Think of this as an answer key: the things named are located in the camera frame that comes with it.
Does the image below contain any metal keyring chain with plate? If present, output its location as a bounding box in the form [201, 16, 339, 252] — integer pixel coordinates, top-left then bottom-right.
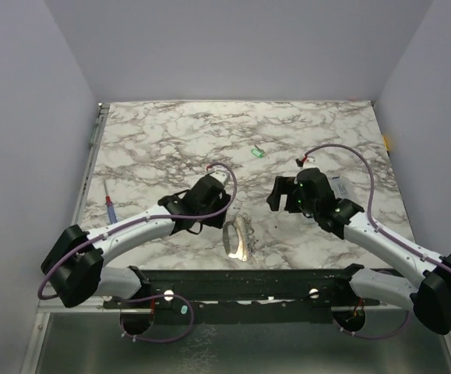
[222, 213, 258, 263]

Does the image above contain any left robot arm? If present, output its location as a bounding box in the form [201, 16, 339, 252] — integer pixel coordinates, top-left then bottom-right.
[41, 171, 232, 308]

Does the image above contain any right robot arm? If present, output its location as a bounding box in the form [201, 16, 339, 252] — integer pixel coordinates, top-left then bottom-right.
[266, 168, 451, 335]

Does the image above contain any clear plastic parts box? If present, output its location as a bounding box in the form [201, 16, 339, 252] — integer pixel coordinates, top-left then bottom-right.
[329, 176, 354, 200]

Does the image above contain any green key tag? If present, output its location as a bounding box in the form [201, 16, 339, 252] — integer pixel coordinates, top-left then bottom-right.
[251, 146, 264, 158]

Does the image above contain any blue red screwdriver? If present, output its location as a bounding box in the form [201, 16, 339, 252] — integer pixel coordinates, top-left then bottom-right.
[103, 180, 118, 224]

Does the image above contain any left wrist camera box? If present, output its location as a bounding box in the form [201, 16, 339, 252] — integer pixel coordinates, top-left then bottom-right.
[209, 170, 231, 188]

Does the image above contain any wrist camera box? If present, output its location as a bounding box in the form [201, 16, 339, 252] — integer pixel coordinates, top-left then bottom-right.
[209, 170, 231, 188]
[295, 155, 315, 168]

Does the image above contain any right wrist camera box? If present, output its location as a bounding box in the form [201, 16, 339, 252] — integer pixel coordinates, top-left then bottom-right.
[295, 155, 315, 168]

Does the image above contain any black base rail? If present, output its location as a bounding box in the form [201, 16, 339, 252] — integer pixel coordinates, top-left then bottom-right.
[104, 266, 382, 325]

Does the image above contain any aluminium frame rail left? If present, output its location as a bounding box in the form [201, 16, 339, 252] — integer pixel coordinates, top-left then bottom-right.
[66, 103, 111, 228]

